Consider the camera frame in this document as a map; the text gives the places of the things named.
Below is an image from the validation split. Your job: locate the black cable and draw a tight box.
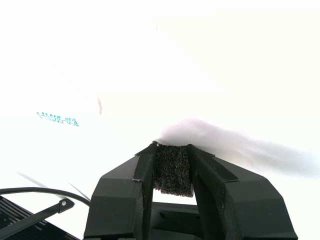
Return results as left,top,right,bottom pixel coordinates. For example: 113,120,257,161
0,187,91,208

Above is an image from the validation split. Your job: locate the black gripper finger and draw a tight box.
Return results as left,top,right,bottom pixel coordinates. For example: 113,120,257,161
187,143,299,240
83,140,158,240

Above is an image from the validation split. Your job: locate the black foam cube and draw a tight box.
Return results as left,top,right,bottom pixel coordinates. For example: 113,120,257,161
152,142,195,198

